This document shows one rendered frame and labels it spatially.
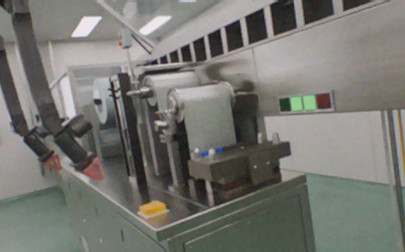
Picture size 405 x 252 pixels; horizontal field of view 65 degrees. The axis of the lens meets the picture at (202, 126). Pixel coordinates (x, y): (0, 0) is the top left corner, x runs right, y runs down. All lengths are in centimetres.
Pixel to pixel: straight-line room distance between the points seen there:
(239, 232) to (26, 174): 585
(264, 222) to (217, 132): 42
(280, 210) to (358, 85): 53
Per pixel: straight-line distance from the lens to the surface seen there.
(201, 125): 132
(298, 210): 135
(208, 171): 113
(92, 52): 703
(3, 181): 676
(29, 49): 113
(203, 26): 171
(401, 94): 104
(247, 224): 118
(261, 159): 123
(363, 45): 108
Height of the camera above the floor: 126
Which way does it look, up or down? 5 degrees down
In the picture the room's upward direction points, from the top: 9 degrees counter-clockwise
